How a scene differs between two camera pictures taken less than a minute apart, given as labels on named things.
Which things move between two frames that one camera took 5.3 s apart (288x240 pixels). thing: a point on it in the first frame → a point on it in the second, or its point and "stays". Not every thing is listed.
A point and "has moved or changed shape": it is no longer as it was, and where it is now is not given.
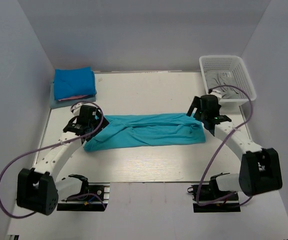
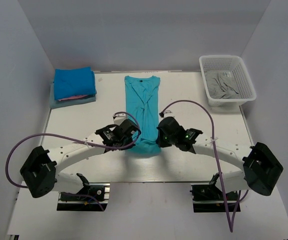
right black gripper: (195, 103) → (160, 141)
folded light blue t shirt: (55, 103) stays
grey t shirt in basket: (214, 78) stays
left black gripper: (104, 124) → (130, 141)
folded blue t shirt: (74, 82) stays
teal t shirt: (142, 130) has moved or changed shape
